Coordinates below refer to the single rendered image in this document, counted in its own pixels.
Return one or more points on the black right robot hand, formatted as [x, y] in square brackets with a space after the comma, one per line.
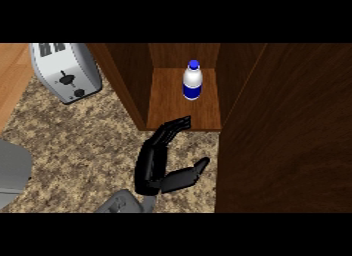
[151, 163]

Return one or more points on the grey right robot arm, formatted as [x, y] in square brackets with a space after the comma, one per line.
[120, 203]

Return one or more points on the brown wooden cabinet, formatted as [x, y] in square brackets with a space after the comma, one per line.
[170, 103]

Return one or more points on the water bottle with blue label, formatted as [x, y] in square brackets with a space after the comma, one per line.
[192, 80]

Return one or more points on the dark wooden cabinet door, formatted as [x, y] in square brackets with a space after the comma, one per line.
[302, 133]

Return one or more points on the silver toaster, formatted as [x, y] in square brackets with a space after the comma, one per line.
[68, 75]

